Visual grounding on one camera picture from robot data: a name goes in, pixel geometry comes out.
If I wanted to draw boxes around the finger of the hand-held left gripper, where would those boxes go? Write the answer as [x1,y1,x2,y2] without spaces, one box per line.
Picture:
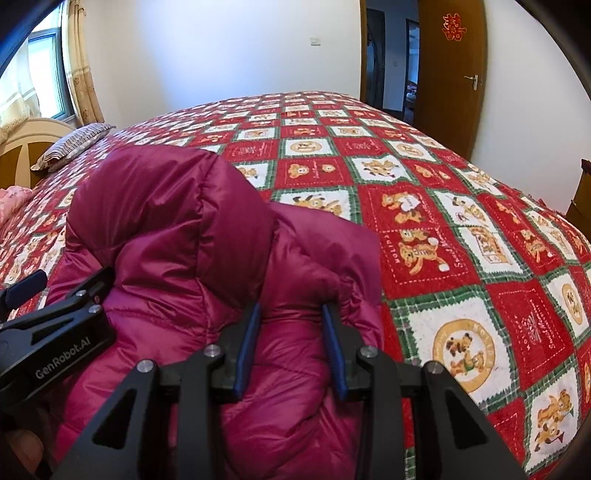
[0,270,49,315]
[28,267,116,330]

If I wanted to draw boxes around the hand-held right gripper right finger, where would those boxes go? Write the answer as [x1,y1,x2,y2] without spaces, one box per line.
[321,302,528,480]

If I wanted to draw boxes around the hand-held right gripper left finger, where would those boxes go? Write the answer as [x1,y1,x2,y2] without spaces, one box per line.
[52,302,264,480]

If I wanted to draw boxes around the magenta down jacket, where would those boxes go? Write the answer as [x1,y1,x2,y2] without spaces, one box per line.
[44,145,407,480]

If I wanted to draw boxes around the person's left hand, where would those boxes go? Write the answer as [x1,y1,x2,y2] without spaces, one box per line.
[7,427,47,472]

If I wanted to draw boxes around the pink cloth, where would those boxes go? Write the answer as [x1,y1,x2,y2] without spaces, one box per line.
[0,184,34,223]

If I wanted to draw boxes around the cream wooden headboard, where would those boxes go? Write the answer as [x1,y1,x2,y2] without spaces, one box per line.
[0,117,77,191]

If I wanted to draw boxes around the striped pillow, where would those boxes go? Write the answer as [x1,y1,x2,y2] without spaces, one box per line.
[31,122,116,173]

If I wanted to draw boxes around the red printed bear quilt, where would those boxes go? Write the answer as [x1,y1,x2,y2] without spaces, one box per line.
[0,91,591,480]

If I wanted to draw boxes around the window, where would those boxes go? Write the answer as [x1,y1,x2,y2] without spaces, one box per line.
[27,28,75,123]

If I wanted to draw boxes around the beige patterned curtain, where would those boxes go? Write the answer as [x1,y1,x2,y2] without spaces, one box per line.
[61,0,105,126]

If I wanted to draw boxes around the brown wooden door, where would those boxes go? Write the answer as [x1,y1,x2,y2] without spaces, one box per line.
[412,0,489,163]

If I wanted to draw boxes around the brown wooden furniture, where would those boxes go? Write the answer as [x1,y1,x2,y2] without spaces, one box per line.
[565,159,591,228]

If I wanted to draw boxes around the red paper door decoration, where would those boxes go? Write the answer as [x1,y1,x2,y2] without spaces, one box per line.
[440,12,464,42]

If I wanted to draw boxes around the wooden door frame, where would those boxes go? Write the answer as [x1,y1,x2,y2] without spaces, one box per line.
[359,0,422,126]

